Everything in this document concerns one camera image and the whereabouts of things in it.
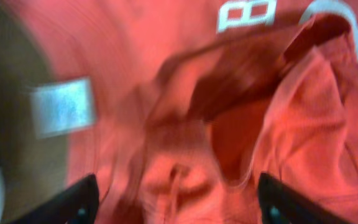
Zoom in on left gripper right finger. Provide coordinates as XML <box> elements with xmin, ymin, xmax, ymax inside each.
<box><xmin>257</xmin><ymin>172</ymin><xmax>348</xmax><ymax>224</ymax></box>

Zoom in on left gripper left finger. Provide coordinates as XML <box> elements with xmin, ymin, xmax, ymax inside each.
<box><xmin>11</xmin><ymin>174</ymin><xmax>99</xmax><ymax>224</ymax></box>

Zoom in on orange soccer t-shirt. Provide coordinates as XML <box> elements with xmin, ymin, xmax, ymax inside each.
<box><xmin>6</xmin><ymin>0</ymin><xmax>358</xmax><ymax>223</ymax></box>

